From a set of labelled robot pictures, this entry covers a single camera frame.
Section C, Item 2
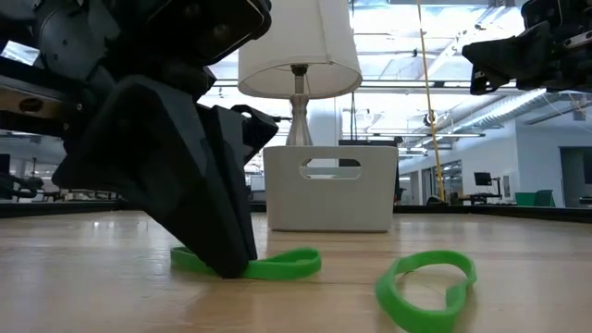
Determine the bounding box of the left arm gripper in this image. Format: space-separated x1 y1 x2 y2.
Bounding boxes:
0 0 241 280

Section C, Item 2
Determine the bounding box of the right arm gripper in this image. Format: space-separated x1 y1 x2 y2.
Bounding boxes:
462 0 592 96

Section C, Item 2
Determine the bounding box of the green rubber band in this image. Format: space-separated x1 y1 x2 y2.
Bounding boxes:
374 250 478 333
169 245 323 282

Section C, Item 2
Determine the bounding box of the white plastic bin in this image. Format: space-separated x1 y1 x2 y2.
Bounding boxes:
262 145 400 233

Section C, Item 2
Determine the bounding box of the black computer monitor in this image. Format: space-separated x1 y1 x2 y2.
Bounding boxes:
473 171 503 200

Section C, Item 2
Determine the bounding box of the white shade silver table lamp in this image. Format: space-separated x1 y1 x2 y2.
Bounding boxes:
237 0 364 148

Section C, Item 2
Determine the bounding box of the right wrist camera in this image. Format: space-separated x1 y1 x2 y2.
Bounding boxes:
521 0 563 30

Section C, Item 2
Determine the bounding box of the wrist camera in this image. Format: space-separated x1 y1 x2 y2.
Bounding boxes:
521 0 563 30
146 0 273 67

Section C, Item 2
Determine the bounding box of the hanging yellow cable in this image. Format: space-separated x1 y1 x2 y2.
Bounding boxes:
415 0 446 203

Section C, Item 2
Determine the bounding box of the black aluminium table frame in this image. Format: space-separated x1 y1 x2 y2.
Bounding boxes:
0 200 592 225

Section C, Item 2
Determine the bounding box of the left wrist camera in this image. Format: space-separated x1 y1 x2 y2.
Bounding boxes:
146 0 273 67

